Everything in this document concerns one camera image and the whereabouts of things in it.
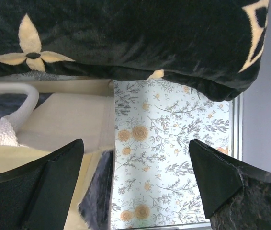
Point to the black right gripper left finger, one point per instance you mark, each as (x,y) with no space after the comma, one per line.
(37,195)

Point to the beige canvas tote bag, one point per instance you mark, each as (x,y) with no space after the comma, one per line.
(33,124)

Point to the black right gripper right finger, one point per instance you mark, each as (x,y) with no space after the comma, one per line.
(235,195)

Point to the black floral plush pillow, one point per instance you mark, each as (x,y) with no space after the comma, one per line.
(214,46)

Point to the floral table cloth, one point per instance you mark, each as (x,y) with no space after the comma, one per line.
(153,186)

